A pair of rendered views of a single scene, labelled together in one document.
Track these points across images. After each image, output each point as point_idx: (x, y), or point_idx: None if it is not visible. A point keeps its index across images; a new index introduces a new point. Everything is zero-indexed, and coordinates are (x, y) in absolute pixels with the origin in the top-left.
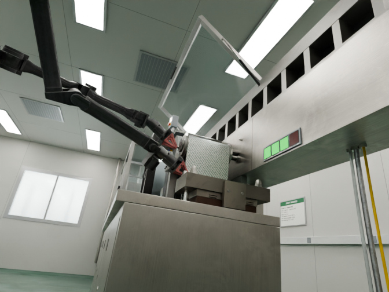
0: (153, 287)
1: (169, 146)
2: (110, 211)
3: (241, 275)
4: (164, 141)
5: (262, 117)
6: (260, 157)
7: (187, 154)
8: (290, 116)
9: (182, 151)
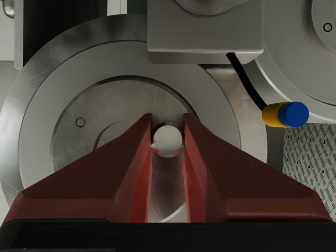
0: None
1: (192, 141)
2: None
3: None
4: (59, 196)
5: (0, 217)
6: (7, 85)
7: (16, 25)
8: None
9: (96, 72)
